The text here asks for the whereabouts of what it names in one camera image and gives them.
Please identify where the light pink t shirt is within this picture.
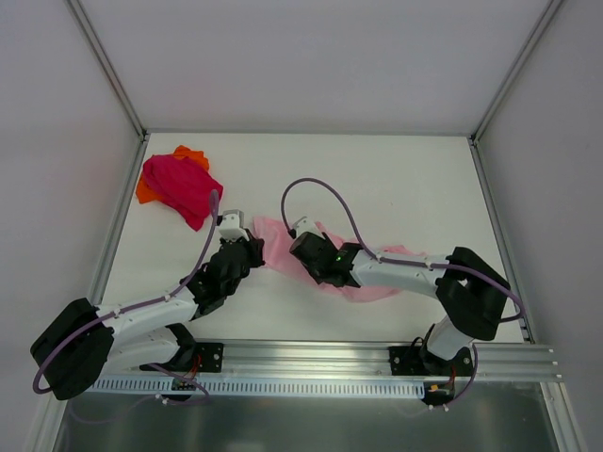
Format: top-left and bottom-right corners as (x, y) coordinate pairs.
(253, 217), (401, 302)

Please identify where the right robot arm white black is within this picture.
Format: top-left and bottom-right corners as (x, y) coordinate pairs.
(289, 232), (510, 376)

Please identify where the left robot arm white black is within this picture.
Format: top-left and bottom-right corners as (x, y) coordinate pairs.
(30, 235), (265, 400)

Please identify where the magenta folded t shirt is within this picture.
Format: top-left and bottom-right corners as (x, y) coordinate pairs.
(141, 154), (223, 232)

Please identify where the orange folded t shirt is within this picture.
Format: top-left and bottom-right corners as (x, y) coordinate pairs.
(136, 145), (210, 204)

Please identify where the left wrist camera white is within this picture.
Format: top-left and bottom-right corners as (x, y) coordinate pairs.
(218, 209), (249, 242)

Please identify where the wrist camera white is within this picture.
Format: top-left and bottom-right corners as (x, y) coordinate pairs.
(290, 216), (321, 238)
(218, 209), (249, 242)

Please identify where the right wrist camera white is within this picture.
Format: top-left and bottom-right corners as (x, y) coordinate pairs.
(290, 216), (321, 238)

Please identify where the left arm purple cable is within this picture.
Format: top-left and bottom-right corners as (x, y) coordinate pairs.
(32, 188), (222, 395)

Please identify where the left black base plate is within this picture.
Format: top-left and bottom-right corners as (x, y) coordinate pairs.
(139, 341), (225, 376)

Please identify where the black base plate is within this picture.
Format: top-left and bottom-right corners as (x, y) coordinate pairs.
(139, 341), (225, 376)
(388, 346), (475, 377)

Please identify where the aluminium mounting rail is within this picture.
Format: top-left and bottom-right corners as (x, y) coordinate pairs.
(93, 339), (564, 381)

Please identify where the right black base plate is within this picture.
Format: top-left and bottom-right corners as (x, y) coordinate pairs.
(388, 346), (475, 377)

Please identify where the white slotted cable duct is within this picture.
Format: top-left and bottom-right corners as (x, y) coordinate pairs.
(89, 375), (425, 400)

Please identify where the left aluminium frame post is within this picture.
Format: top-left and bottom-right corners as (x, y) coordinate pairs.
(64, 0), (147, 141)

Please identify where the aluminium frame post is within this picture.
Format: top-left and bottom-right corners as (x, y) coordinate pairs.
(64, 0), (147, 141)
(468, 0), (565, 142)

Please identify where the right aluminium frame post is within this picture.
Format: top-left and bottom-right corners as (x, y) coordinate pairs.
(468, 0), (565, 142)

